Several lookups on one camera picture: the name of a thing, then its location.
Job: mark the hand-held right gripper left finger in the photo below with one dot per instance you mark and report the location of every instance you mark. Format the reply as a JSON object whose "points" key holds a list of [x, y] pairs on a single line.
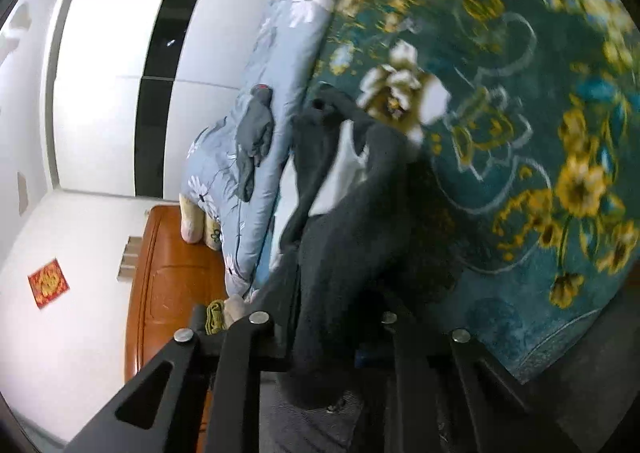
{"points": [[240, 348]]}

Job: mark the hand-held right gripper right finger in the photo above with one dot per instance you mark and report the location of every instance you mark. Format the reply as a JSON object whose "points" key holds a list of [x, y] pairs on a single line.
{"points": [[400, 358]]}

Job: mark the dark fleece jacket white lining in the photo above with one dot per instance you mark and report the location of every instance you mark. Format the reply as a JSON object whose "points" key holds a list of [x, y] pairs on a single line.
{"points": [[340, 283]]}

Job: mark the wooden carved headboard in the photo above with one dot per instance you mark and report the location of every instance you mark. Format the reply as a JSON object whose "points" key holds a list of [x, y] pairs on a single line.
{"points": [[165, 273]]}

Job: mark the cream pillow green flower print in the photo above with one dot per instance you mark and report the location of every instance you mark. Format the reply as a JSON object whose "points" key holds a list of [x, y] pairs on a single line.
{"points": [[212, 233]]}

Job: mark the pink floral pillow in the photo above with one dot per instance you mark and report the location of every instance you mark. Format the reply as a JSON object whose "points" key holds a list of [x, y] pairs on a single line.
{"points": [[191, 218]]}

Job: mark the grey fleece garment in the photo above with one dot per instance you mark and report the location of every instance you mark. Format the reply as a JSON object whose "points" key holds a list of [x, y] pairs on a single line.
{"points": [[255, 133]]}

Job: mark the teal floral blanket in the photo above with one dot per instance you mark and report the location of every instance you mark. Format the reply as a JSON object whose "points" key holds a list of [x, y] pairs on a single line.
{"points": [[525, 133]]}

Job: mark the white wardrobe black panel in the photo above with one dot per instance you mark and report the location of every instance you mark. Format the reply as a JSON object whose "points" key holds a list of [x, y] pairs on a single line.
{"points": [[105, 83]]}

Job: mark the light blue floral duvet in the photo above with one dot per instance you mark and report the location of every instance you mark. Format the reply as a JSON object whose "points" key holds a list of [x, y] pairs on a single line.
{"points": [[280, 33]]}

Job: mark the grey wall switch plate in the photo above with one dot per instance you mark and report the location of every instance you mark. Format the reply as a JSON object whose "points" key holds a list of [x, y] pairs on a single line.
{"points": [[133, 244], [125, 272], [129, 258]]}

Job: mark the red gold wall decoration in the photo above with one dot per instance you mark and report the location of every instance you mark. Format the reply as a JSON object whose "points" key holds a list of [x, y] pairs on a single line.
{"points": [[48, 282]]}

